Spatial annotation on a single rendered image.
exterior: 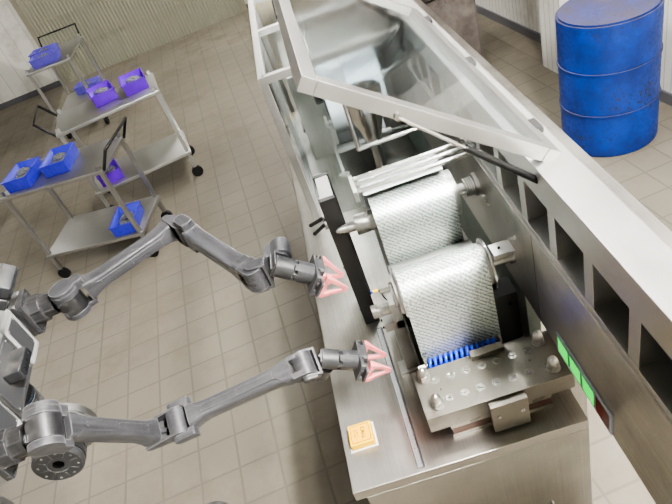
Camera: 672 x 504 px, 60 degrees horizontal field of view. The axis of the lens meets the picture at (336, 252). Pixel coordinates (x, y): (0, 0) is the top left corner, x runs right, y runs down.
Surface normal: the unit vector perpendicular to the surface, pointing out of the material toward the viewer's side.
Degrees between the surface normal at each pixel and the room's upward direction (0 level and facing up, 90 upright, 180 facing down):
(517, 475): 90
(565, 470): 90
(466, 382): 0
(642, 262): 0
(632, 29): 90
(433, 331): 90
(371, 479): 0
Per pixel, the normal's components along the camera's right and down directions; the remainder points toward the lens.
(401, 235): 0.16, 0.62
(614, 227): -0.29, -0.74
